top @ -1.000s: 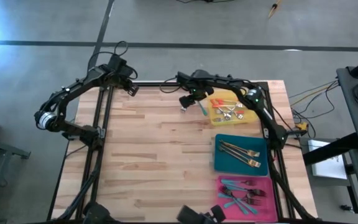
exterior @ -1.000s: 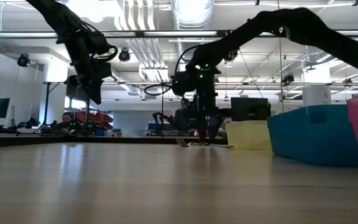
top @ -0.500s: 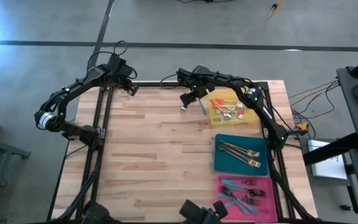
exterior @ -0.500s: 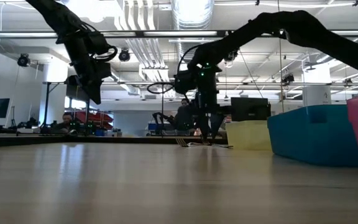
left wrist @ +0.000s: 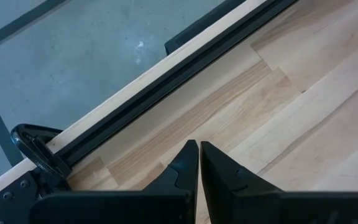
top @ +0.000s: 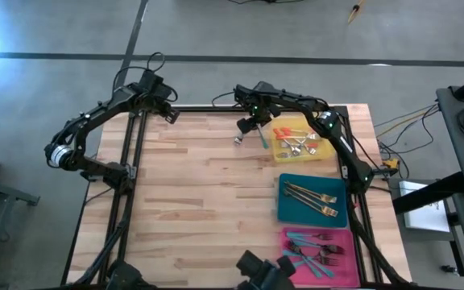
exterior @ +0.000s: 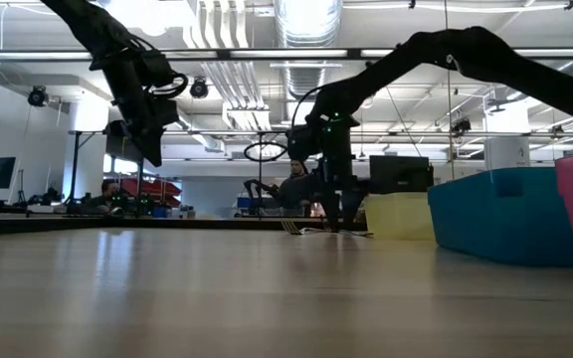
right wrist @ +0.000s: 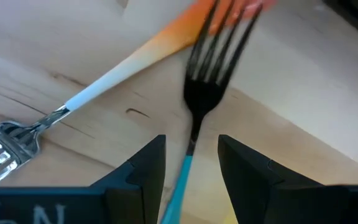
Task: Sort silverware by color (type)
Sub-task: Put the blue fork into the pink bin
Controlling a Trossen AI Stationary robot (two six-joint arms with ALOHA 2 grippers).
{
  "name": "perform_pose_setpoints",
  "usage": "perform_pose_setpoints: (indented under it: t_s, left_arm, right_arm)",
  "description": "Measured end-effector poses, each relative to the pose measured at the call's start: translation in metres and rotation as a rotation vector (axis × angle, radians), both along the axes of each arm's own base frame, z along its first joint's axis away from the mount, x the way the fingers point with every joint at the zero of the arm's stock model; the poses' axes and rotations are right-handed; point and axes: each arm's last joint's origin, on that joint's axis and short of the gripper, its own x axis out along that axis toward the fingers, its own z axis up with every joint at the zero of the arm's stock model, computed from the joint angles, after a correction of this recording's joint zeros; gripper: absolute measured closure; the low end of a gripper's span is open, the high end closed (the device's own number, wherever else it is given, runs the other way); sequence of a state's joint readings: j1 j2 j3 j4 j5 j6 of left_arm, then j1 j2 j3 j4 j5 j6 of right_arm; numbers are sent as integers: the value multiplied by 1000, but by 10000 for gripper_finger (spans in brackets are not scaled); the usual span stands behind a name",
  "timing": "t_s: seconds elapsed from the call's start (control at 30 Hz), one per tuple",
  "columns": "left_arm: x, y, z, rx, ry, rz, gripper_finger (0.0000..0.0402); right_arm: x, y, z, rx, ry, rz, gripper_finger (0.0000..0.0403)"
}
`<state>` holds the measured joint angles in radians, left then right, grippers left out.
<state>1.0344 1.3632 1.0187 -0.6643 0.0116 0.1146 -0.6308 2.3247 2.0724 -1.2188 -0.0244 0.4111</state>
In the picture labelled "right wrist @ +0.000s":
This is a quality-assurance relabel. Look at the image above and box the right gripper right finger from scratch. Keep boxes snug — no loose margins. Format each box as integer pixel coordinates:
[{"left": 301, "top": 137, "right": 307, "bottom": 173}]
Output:
[{"left": 218, "top": 134, "right": 358, "bottom": 224}]

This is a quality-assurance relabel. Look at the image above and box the yellow plastic bin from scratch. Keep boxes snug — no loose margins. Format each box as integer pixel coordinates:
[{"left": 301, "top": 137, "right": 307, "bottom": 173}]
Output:
[{"left": 219, "top": 208, "right": 241, "bottom": 224}]

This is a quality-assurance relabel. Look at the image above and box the teal handled black fork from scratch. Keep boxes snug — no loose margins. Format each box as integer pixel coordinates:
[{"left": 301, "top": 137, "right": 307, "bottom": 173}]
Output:
[{"left": 159, "top": 0, "right": 264, "bottom": 224}]

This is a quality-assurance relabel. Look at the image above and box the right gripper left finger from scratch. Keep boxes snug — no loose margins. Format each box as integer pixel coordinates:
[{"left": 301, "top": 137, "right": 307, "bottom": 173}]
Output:
[{"left": 0, "top": 134, "right": 167, "bottom": 224}]

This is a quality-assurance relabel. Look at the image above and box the orange handled silver fork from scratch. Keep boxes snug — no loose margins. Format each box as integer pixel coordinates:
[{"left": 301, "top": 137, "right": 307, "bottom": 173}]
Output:
[{"left": 0, "top": 0, "right": 279, "bottom": 188}]

